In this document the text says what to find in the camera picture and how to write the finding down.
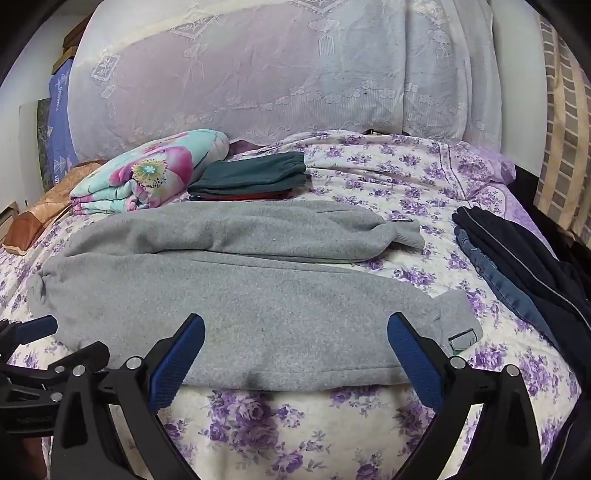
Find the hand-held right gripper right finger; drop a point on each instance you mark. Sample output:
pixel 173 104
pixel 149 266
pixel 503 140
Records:
pixel 412 357

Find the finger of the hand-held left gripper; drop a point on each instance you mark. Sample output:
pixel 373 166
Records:
pixel 41 381
pixel 39 327

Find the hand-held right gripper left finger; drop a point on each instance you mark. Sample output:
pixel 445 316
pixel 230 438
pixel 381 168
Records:
pixel 181 357

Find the grey fleece pants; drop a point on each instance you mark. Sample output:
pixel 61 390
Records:
pixel 254 300

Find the dark navy pants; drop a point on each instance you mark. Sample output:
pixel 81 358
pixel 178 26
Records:
pixel 531 267

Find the folded dark green pants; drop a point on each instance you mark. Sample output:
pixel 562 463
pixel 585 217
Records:
pixel 249 173

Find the blue jeans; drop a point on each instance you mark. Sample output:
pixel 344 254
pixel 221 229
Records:
pixel 498 277

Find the brown satin cushion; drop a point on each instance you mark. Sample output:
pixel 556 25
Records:
pixel 41 207

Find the purple floral bedspread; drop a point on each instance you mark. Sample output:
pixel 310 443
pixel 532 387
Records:
pixel 300 438

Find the folded red garment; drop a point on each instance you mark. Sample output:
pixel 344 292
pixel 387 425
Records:
pixel 258 197

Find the dark framed board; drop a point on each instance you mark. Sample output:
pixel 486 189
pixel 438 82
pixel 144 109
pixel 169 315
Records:
pixel 43 143

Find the folded teal pink floral blanket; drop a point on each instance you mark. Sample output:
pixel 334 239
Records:
pixel 152 170

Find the blue flat box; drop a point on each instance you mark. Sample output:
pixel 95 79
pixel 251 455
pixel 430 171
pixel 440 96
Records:
pixel 57 115

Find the beige grey checked cloth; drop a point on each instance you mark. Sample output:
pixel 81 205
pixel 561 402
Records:
pixel 563 138

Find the brown cardboard box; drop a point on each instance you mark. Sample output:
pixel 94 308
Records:
pixel 69 46

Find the white lace covered bedding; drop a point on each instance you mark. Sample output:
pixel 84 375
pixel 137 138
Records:
pixel 277 60

